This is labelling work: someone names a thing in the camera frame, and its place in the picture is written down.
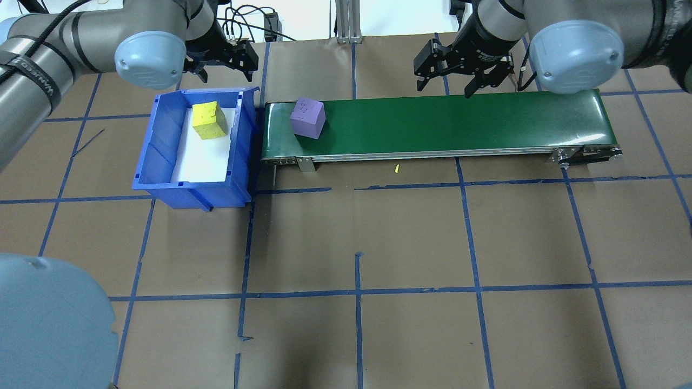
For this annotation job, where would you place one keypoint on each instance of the yellow foam block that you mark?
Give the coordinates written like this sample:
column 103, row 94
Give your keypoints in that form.
column 210, row 121

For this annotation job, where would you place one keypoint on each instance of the purple foam block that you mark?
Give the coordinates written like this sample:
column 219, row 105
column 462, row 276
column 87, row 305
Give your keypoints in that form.
column 308, row 119

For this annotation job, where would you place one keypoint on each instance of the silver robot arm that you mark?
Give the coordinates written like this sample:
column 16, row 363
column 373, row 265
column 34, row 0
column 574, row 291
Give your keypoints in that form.
column 578, row 48
column 54, row 48

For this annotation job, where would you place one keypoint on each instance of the black power adapter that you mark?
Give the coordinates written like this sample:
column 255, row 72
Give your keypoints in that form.
column 271, row 24

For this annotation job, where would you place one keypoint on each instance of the green conveyor belt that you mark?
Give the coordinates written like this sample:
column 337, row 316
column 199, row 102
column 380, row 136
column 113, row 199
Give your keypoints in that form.
column 459, row 124

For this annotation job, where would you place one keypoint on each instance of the white foam bin liner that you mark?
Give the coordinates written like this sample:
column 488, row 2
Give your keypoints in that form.
column 203, row 156

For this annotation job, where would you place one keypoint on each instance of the blue plastic storage bin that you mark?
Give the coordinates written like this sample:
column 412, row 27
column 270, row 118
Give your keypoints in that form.
column 157, row 162

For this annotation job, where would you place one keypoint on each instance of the aluminium profile post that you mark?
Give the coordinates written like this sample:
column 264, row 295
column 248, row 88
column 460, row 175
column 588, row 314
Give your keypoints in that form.
column 347, row 21

